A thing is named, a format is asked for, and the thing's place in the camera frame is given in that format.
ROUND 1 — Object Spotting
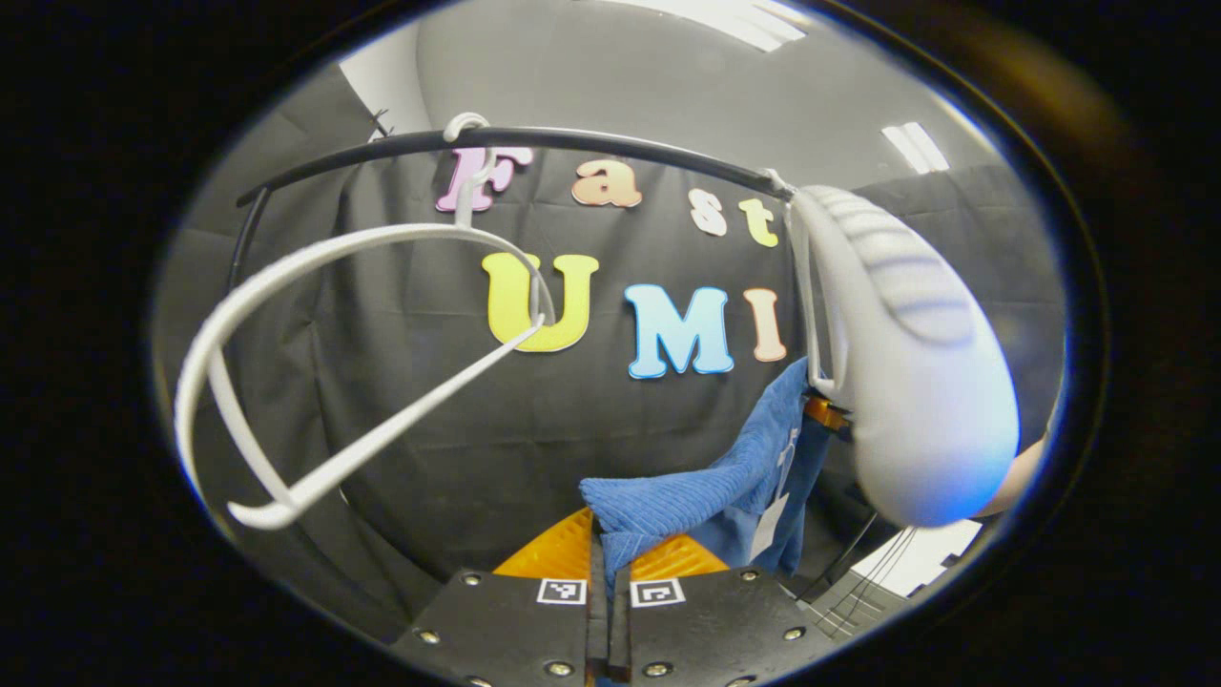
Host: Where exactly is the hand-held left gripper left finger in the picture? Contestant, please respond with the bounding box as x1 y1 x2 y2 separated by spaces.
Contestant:
391 508 609 687

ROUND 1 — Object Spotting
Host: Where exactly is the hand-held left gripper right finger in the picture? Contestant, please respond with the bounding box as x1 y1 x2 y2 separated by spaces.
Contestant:
608 534 836 687

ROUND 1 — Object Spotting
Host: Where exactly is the blue corduroy jacket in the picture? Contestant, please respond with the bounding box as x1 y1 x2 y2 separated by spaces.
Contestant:
579 356 836 597

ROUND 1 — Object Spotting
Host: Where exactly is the white plastic clothes hanger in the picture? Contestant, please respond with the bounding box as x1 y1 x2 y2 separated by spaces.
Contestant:
175 113 557 531
763 170 1022 529

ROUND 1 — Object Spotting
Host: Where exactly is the black metal clothes rack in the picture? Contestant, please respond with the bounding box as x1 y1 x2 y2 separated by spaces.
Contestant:
224 127 917 638

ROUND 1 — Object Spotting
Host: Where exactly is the black backdrop cloth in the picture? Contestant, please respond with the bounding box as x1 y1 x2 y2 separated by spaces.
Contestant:
153 67 1065 640

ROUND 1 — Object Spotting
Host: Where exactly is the white floor sheet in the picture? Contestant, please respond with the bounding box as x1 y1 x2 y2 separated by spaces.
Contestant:
849 520 983 599

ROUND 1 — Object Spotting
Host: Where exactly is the ceiling light panel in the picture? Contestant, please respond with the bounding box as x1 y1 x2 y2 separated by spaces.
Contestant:
881 121 951 176
601 0 809 53

